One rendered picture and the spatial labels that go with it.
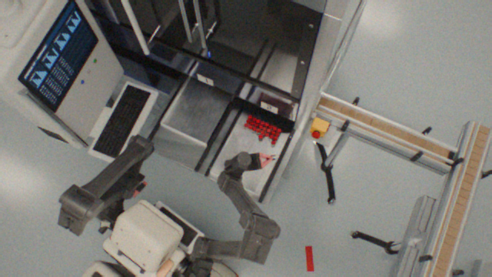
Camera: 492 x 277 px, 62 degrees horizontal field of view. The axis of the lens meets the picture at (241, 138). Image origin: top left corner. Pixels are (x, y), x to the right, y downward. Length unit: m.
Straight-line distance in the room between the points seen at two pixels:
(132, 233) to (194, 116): 0.83
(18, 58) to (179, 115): 0.80
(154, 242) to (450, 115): 2.50
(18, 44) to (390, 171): 2.38
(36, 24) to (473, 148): 1.96
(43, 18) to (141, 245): 0.91
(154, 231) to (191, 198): 1.43
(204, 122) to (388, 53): 1.84
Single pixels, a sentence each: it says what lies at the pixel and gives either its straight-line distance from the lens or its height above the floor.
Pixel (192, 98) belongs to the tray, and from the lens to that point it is 2.15.
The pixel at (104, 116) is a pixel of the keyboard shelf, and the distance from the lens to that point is 2.31.
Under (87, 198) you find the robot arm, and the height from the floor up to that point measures 1.57.
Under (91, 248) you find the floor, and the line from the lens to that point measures 3.00.
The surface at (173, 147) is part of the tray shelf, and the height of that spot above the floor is 0.88.
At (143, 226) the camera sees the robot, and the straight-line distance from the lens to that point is 1.48.
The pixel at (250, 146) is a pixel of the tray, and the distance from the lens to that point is 2.03.
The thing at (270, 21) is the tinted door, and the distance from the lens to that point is 1.42.
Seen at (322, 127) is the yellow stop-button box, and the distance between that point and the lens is 1.93.
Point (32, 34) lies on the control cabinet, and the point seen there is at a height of 1.54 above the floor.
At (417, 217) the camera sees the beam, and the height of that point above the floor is 0.55.
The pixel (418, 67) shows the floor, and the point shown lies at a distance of 3.48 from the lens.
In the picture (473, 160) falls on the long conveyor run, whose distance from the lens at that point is 2.22.
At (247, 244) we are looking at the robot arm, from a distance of 1.21.
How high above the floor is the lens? 2.80
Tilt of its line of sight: 70 degrees down
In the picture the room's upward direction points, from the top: 3 degrees counter-clockwise
